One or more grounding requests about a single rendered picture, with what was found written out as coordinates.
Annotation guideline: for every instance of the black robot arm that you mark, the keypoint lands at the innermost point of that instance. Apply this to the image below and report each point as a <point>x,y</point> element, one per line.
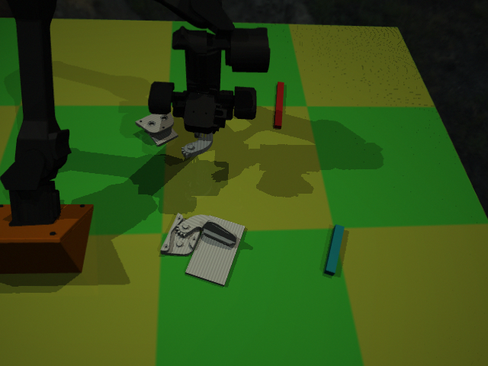
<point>42,147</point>

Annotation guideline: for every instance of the teal rectangular bar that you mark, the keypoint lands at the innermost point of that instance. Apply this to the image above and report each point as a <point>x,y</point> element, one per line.
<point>334,250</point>

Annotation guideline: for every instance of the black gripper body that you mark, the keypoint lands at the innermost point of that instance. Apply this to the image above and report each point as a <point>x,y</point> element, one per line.
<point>161,95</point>

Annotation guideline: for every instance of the dark red long bar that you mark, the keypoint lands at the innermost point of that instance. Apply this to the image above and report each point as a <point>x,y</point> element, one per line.
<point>279,105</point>

